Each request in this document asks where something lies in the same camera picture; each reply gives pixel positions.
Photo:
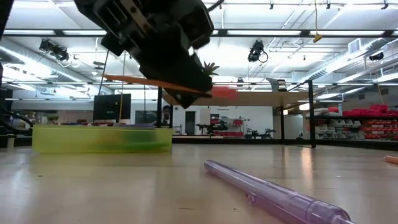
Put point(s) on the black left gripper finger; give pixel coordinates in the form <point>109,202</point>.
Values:
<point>184,99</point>
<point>183,73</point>

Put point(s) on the translucent yellow-green pencil case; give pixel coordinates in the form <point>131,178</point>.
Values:
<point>77,140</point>

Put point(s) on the translucent purple pen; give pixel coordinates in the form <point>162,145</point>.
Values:
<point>280,199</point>

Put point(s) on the person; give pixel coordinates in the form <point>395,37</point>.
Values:
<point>166,113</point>

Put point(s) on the potted succulent plant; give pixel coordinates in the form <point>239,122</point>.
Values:
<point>210,69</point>

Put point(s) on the red and black equipment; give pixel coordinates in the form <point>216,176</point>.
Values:
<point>217,127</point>

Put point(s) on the wooden shelf riser black legs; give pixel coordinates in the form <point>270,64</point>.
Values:
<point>248,99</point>

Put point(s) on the black monitor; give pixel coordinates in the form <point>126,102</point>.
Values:
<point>112,107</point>

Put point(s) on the shelving with red bins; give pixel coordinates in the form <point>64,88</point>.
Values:
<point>373,112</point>

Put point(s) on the black overhead frame bar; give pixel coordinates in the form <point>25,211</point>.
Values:
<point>308,32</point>

